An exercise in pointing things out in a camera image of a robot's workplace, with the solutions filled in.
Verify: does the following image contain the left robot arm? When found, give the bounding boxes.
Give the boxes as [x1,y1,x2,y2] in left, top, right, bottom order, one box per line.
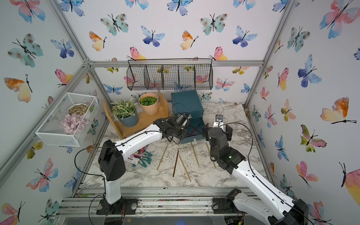
[98,112,191,205]

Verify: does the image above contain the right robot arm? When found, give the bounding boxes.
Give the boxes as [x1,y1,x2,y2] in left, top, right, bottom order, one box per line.
[203,124,310,225]

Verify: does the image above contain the teal drawer cabinet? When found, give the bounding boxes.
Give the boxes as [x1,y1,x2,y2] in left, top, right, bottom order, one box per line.
[171,90,204,118]

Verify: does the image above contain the wooden shelf stand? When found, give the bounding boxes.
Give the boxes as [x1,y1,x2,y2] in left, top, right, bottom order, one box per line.
[102,91,170,139]

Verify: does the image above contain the yellow pencil far left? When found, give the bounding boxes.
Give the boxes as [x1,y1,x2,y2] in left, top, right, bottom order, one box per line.
[157,145,168,170]

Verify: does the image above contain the peach pot green plant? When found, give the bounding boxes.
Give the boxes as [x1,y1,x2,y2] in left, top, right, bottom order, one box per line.
[138,93,159,116]

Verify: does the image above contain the red pencil long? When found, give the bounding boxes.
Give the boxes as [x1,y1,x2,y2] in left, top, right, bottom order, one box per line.
[172,150,180,177]

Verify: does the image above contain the blue pot white-flowered plant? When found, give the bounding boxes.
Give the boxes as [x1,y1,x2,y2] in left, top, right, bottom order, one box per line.
[111,100,139,127]

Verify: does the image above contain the bowl of pebbles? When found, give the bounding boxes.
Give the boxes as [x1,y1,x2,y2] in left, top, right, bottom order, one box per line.
[67,104,89,116]

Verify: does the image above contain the pink artificial flowers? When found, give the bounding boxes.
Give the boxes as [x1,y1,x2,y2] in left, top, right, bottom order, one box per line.
[61,114,89,135]

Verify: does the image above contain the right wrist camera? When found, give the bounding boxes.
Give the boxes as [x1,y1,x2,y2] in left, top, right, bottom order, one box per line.
[213,114,224,128]

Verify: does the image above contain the black wire wall basket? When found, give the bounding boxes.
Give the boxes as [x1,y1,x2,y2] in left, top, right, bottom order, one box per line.
[125,58,213,92]

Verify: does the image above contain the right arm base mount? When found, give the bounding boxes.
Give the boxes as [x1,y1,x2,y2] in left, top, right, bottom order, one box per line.
[211,188,247,214]

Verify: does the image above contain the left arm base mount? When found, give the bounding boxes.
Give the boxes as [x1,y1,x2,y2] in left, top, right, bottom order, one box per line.
[96,198,138,216]

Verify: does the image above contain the white mesh wall basket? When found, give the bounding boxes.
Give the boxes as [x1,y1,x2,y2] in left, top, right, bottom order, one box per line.
[35,92,99,147]

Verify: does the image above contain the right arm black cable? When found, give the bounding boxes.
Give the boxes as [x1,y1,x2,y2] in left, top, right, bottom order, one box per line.
[220,121,313,225]

